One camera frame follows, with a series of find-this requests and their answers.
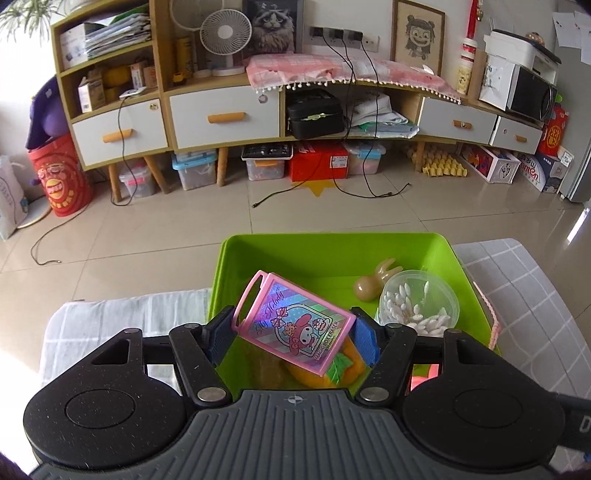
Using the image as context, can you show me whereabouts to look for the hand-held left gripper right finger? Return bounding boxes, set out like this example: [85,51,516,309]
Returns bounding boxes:
[349,306,504,407]

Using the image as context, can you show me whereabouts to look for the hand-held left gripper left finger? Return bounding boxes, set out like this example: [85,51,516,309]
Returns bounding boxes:
[90,305,241,408]

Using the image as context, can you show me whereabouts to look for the small beige rubber hand toy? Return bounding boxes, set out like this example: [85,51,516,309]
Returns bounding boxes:
[353,258,403,303]

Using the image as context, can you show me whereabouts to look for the clear round cotton swab container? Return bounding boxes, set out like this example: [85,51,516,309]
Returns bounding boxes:
[376,269,460,335]

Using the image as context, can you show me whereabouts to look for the orange toy pumpkin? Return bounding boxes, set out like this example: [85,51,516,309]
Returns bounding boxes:
[284,339,370,388]

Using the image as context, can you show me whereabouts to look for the pink cartoon eraser box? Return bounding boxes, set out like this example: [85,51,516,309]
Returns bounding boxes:
[233,271,357,374]

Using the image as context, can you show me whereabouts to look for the green plastic cookie box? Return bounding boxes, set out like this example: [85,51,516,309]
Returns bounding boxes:
[205,233,502,402]

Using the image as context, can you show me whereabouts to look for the yellow star floor sticker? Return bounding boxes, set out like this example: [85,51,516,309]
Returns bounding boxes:
[302,180,338,198]

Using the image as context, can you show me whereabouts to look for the clear storage bin blue lid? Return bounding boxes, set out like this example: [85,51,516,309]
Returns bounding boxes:
[172,150,219,191]

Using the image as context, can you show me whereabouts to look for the clear storage bin pink contents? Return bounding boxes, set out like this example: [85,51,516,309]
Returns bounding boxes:
[117,159,158,199]

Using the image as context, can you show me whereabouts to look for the clear storage bin black contents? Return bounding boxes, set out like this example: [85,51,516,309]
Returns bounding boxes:
[241,143,293,182]

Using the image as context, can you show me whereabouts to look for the clear storage bin blue contents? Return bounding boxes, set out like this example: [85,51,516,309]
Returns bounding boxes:
[344,141,387,176]

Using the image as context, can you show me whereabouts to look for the red cardboard box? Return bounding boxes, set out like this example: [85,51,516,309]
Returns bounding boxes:
[290,141,350,182]

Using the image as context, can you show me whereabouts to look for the yellow egg cartons stack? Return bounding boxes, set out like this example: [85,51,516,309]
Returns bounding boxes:
[409,144,468,178]

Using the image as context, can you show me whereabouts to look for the white printed crate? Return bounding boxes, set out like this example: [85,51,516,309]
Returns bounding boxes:
[457,144,522,184]

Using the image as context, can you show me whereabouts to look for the wooden cabinet with white drawers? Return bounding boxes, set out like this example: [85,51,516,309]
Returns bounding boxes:
[50,9,544,204]

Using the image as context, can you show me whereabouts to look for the red printed bucket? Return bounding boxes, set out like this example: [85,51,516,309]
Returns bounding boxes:
[27,134,93,217]

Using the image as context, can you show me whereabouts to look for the white round stand base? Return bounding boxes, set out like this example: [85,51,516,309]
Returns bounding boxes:
[16,200,52,230]

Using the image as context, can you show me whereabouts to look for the stack of papers in cabinet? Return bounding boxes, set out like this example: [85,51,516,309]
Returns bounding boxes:
[348,90,419,139]

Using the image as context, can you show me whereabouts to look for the black carry case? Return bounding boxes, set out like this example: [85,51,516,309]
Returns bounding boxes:
[285,89,347,139]

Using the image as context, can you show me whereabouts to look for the white and blue carton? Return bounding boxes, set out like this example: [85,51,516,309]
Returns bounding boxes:
[515,150,575,192]

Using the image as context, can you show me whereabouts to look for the white shopping bag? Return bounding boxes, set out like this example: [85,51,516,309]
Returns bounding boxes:
[0,154,28,241]

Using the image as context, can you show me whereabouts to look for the small cartons on shelf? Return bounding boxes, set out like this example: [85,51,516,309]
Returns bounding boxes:
[76,58,160,112]

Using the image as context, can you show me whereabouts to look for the pink checked cabinet cloth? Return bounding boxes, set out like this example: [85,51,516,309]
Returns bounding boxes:
[246,54,462,104]

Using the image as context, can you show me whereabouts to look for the yellow box on cabinet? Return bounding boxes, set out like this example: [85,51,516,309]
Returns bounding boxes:
[174,37,195,86]

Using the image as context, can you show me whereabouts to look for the red gift box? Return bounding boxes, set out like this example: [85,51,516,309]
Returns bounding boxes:
[538,104,570,155]

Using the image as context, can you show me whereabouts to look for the purple plush toy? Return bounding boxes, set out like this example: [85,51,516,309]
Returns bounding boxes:
[25,76,70,151]

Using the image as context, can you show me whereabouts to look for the white paper bag with drawing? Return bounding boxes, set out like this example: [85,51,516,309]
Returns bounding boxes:
[478,51,515,109]

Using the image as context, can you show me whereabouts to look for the stack of paper cups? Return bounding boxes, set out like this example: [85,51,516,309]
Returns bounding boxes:
[459,39,478,90]

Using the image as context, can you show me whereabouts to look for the black microwave oven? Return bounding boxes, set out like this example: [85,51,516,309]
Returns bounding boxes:
[505,69,557,123]

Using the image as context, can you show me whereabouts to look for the white desk fan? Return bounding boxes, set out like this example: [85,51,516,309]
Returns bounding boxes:
[199,9,252,77]

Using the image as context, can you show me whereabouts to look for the grey refrigerator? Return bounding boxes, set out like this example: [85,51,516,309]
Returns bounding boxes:
[554,0,591,204]

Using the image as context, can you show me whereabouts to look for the cat picture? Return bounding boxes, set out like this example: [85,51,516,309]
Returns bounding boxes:
[242,0,303,58]

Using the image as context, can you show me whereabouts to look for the framed cartoon drawing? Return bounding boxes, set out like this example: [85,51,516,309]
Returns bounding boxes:
[392,0,446,75]

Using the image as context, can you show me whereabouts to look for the stack of papers on shelf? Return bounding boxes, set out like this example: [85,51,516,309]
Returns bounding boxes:
[85,14,153,58]

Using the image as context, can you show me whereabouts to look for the white box on shelf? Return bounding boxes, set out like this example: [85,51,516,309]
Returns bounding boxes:
[60,23,88,65]

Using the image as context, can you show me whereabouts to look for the white printer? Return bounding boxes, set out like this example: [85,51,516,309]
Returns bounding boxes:
[485,30,561,70]

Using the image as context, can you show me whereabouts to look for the red hanging decoration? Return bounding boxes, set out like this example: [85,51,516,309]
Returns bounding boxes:
[466,0,483,40]

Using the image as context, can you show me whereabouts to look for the green potted plant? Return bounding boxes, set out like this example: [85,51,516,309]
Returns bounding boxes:
[0,0,65,28]

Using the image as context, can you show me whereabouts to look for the pink rubber toy with strap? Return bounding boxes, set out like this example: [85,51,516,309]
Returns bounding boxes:
[409,277,502,393]

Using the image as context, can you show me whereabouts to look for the black power cable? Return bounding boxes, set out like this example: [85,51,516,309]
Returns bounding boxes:
[252,34,358,208]
[335,44,413,198]

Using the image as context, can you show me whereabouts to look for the thin floor cable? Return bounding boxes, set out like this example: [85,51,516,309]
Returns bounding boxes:
[30,203,116,266]

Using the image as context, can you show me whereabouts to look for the black charging cable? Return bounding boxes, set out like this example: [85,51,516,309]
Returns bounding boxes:
[110,95,139,206]

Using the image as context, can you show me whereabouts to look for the wall power outlets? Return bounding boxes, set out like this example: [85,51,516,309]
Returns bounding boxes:
[308,26,379,51]

